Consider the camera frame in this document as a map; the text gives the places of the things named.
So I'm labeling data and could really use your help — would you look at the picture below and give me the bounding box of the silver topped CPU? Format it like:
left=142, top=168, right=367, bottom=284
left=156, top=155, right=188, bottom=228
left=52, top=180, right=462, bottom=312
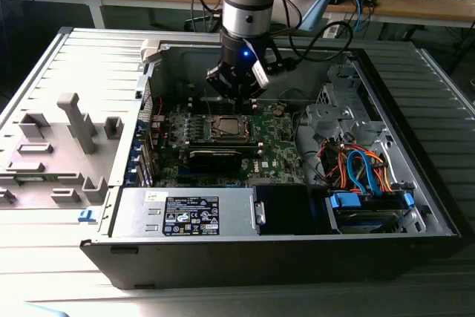
left=218, top=118, right=242, bottom=136

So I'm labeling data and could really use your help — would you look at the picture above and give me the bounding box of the metal socket cover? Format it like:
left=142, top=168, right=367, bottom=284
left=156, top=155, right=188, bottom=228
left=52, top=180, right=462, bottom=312
left=211, top=114, right=252, bottom=140

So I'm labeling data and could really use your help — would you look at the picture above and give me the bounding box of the green motherboard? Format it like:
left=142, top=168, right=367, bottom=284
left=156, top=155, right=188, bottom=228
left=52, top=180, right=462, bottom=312
left=154, top=100, right=309, bottom=189

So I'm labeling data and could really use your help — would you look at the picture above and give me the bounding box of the graphics card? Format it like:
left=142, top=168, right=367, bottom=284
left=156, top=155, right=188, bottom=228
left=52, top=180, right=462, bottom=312
left=179, top=147, right=243, bottom=175

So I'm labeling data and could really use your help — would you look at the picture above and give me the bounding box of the blue disk carrier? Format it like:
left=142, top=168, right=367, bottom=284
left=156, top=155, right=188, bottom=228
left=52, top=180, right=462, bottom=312
left=326, top=189, right=417, bottom=235

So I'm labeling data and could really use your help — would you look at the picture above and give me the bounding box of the grey power supply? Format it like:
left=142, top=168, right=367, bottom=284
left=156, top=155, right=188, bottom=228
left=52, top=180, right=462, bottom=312
left=109, top=186, right=261, bottom=238

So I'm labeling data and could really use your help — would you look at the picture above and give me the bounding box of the grey parts rack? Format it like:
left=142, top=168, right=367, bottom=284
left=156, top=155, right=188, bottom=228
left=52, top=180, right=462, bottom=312
left=0, top=92, right=125, bottom=211

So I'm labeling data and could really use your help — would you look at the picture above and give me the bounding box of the black and grey PC case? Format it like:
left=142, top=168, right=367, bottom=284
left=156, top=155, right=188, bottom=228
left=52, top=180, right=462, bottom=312
left=79, top=36, right=465, bottom=292

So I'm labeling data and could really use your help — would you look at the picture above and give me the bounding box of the green RAM stick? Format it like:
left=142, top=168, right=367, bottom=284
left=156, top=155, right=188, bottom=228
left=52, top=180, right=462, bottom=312
left=16, top=174, right=60, bottom=183

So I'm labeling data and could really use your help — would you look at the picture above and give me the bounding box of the pale blue teach pendant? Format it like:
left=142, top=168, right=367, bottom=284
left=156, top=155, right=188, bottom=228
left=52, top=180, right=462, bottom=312
left=22, top=301, right=71, bottom=317

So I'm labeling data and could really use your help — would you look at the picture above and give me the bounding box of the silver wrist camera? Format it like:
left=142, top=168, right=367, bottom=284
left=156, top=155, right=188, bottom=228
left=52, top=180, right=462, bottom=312
left=251, top=59, right=271, bottom=91

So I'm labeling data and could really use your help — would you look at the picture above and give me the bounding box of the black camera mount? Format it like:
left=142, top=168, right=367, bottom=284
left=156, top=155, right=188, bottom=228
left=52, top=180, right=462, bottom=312
left=259, top=38, right=296, bottom=75

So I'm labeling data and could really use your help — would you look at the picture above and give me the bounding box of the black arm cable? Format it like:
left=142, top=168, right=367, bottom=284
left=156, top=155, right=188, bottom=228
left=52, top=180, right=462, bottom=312
left=285, top=21, right=353, bottom=64

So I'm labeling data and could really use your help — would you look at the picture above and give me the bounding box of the blue cable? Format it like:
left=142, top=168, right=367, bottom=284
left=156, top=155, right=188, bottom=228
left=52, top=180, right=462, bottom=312
left=350, top=0, right=364, bottom=38

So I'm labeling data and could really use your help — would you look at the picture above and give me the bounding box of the multicolour power wire bundle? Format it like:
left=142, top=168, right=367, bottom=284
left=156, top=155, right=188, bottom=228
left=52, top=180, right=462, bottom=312
left=317, top=140, right=352, bottom=188

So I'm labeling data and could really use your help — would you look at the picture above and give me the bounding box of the blue wire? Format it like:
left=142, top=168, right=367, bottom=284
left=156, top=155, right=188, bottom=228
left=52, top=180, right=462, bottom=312
left=347, top=148, right=384, bottom=196

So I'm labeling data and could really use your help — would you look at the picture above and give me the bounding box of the orange wire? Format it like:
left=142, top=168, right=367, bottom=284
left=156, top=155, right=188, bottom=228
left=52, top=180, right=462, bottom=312
left=365, top=149, right=394, bottom=192

